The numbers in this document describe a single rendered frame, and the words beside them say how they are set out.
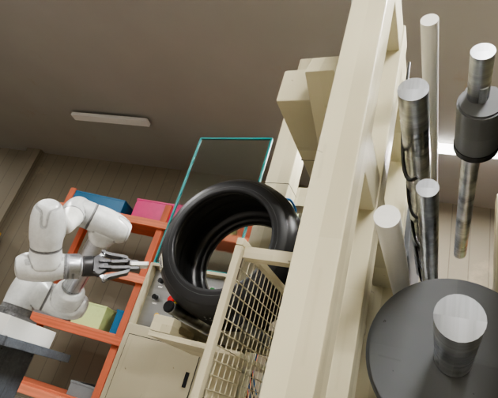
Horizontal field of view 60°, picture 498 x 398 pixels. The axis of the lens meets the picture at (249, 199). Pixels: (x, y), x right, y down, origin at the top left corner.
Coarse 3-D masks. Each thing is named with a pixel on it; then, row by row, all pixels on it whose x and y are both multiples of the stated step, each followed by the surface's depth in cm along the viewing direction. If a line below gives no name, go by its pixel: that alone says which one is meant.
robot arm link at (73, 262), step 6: (66, 258) 150; (72, 258) 151; (78, 258) 152; (66, 264) 150; (72, 264) 150; (78, 264) 151; (66, 270) 149; (72, 270) 150; (78, 270) 151; (66, 276) 150; (72, 276) 151; (78, 276) 153
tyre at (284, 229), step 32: (224, 192) 172; (256, 192) 167; (192, 224) 189; (224, 224) 198; (256, 224) 195; (288, 224) 156; (192, 256) 193; (192, 288) 155; (256, 288) 148; (224, 320) 153; (256, 320) 157
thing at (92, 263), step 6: (84, 258) 154; (90, 258) 155; (96, 258) 158; (102, 258) 159; (84, 264) 153; (90, 264) 154; (96, 264) 157; (102, 264) 158; (84, 270) 153; (90, 270) 153; (96, 270) 155; (102, 270) 156
